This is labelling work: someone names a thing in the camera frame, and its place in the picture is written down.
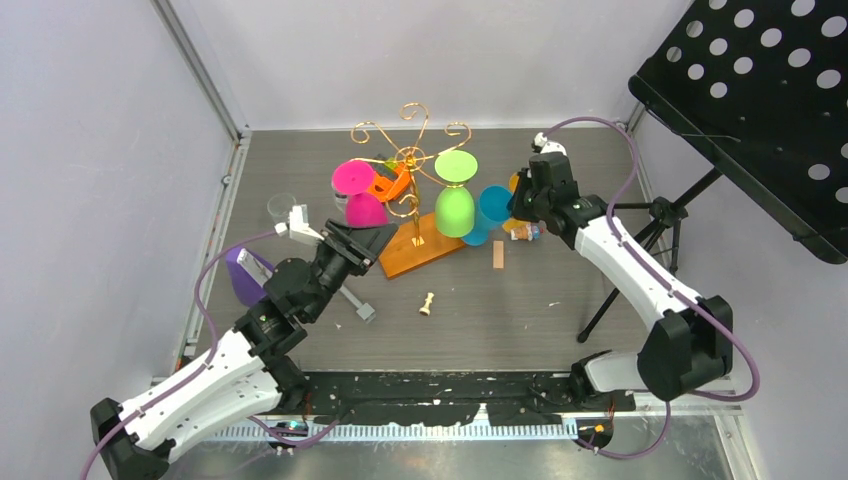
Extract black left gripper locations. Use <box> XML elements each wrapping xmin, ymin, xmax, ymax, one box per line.
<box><xmin>305</xmin><ymin>220</ymin><xmax>397</xmax><ymax>322</ymax></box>

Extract blue plastic wine glass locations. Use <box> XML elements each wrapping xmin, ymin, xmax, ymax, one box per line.
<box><xmin>462</xmin><ymin>185</ymin><xmax>512</xmax><ymax>247</ymax></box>

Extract pink plastic wine glass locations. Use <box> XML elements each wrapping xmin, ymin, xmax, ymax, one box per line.
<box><xmin>331</xmin><ymin>159</ymin><xmax>389</xmax><ymax>228</ymax></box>

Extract green plastic wine glass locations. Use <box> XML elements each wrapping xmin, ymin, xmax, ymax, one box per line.
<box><xmin>434</xmin><ymin>150</ymin><xmax>478</xmax><ymax>238</ymax></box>

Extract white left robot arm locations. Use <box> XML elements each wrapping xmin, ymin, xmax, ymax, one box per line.
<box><xmin>80</xmin><ymin>220</ymin><xmax>398</xmax><ymax>479</ymax></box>

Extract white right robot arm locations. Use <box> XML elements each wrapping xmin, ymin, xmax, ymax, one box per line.
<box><xmin>509</xmin><ymin>152</ymin><xmax>733</xmax><ymax>411</ymax></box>

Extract clear stemmed wine glass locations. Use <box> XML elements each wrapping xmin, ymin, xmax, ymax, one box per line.
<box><xmin>333</xmin><ymin>190</ymin><xmax>349</xmax><ymax>213</ymax></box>

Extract yellow plastic wine glass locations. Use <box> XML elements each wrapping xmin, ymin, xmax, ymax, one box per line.
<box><xmin>502</xmin><ymin>173</ymin><xmax>526</xmax><ymax>233</ymax></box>

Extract small colourful toy figure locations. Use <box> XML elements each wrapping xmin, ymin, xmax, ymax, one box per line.
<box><xmin>510</xmin><ymin>224</ymin><xmax>542</xmax><ymax>241</ymax></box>

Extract orange plastic U-shaped toy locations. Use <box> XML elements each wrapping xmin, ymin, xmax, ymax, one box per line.
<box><xmin>368</xmin><ymin>163</ymin><xmax>410</xmax><ymax>203</ymax></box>

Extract small wooden block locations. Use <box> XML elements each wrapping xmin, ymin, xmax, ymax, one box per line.
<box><xmin>492</xmin><ymin>240</ymin><xmax>505</xmax><ymax>269</ymax></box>

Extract grey lego plate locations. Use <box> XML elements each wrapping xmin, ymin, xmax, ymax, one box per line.
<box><xmin>371</xmin><ymin>155</ymin><xmax>397</xmax><ymax>178</ymax></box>

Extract grey metal T-shaped part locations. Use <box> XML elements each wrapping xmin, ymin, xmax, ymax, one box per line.
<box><xmin>339</xmin><ymin>285</ymin><xmax>376</xmax><ymax>324</ymax></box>

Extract clear glass tumbler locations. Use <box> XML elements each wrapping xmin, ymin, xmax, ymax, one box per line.
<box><xmin>266</xmin><ymin>192</ymin><xmax>297</xmax><ymax>225</ymax></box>

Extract white chess piece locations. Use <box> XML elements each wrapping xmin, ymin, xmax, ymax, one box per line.
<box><xmin>419</xmin><ymin>292</ymin><xmax>435</xmax><ymax>316</ymax></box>

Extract black music stand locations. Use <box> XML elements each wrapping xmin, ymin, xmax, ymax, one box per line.
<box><xmin>575</xmin><ymin>0</ymin><xmax>848</xmax><ymax>344</ymax></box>

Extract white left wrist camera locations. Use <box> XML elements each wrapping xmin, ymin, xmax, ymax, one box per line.
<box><xmin>274</xmin><ymin>204</ymin><xmax>324</xmax><ymax>246</ymax></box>

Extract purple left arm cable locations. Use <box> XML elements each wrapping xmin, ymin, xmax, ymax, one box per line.
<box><xmin>78</xmin><ymin>228</ymin><xmax>289</xmax><ymax>480</ymax></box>

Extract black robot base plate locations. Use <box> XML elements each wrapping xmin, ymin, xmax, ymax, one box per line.
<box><xmin>273</xmin><ymin>371</ymin><xmax>636</xmax><ymax>427</ymax></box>

